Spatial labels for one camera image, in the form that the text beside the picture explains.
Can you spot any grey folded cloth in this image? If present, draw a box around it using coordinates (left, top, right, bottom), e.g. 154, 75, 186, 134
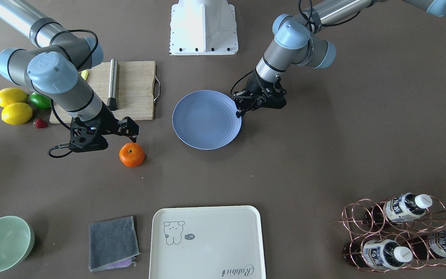
89, 216, 140, 272

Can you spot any orange mandarin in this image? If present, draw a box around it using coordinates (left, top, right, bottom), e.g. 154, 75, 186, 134
119, 143, 146, 167

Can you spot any yellow lemon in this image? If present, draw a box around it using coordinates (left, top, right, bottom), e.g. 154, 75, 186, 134
0, 87, 28, 108
1, 102, 33, 125

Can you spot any blue round plate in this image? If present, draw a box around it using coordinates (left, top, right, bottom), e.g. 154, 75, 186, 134
172, 90, 242, 150

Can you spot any steel muddler rod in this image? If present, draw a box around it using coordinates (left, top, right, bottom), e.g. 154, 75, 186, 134
107, 59, 118, 111

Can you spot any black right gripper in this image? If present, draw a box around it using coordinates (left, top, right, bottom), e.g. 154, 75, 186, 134
68, 105, 139, 153

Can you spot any green bowl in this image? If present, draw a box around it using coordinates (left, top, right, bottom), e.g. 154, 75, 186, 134
0, 216, 35, 272

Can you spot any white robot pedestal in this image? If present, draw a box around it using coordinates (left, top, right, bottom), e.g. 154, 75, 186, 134
169, 0, 239, 55

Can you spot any dark drink bottle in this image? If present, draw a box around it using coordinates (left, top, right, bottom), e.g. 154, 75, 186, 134
409, 229, 446, 260
342, 239, 413, 272
363, 193, 432, 229

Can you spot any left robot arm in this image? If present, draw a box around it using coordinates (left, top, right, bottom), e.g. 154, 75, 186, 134
231, 0, 376, 118

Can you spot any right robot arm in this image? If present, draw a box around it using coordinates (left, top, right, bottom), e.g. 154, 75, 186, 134
0, 0, 139, 153

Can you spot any red strawberry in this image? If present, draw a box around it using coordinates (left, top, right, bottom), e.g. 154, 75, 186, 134
33, 118, 48, 129

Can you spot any cream serving tray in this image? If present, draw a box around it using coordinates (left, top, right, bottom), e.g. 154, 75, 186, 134
149, 205, 267, 279

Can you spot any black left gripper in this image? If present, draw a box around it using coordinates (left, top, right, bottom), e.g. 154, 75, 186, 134
232, 69, 286, 118

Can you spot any green lime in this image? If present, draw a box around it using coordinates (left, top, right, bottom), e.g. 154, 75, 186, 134
29, 92, 51, 109

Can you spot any wooden cutting board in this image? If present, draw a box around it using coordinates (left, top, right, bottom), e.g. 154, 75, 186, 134
49, 60, 161, 124

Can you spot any copper wire bottle rack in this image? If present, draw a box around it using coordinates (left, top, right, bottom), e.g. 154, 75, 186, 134
340, 196, 446, 272

